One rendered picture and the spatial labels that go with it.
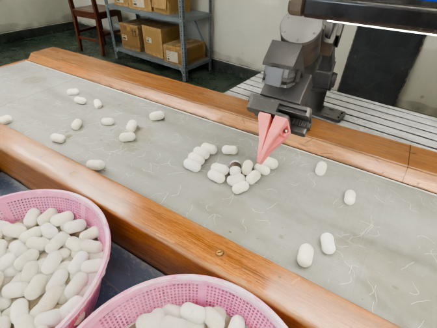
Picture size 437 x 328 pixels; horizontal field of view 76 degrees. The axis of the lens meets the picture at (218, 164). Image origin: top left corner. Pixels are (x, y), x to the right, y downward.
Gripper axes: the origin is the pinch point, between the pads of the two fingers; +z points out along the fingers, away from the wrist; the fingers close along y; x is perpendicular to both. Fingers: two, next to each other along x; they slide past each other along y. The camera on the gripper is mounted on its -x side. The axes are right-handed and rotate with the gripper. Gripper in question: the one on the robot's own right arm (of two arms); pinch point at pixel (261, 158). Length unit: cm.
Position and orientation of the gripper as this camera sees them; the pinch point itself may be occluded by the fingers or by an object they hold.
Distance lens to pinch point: 46.1
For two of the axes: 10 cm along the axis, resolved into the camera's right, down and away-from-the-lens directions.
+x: 3.2, 2.5, 9.1
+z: -4.0, 9.1, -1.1
